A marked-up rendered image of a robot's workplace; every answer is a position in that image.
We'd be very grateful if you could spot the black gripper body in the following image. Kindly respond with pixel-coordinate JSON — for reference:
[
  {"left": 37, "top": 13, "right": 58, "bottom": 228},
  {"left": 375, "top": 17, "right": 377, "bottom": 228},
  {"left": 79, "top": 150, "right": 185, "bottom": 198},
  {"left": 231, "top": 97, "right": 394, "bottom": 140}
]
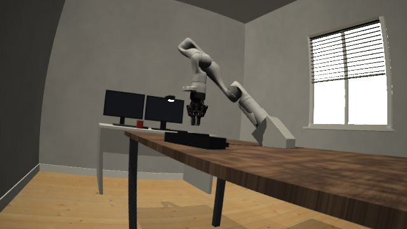
[{"left": 190, "top": 92, "right": 205, "bottom": 111}]

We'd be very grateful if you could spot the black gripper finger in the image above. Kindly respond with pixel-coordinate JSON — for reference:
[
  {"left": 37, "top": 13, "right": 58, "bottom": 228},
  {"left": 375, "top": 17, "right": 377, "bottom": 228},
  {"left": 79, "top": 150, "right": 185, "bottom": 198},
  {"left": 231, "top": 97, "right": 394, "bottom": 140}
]
[
  {"left": 195, "top": 103, "right": 208, "bottom": 126},
  {"left": 186, "top": 103, "right": 196, "bottom": 125}
]

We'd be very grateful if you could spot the black rack of three bins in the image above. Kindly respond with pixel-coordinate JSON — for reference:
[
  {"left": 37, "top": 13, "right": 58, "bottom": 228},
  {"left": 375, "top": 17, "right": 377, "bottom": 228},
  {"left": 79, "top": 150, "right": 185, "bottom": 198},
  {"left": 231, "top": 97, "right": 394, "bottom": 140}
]
[{"left": 164, "top": 132, "right": 226, "bottom": 149}]

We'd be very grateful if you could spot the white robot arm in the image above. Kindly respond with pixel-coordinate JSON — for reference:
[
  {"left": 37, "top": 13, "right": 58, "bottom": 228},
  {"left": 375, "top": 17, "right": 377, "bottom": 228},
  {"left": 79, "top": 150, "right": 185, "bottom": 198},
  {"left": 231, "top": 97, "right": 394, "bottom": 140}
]
[{"left": 177, "top": 38, "right": 269, "bottom": 128}]

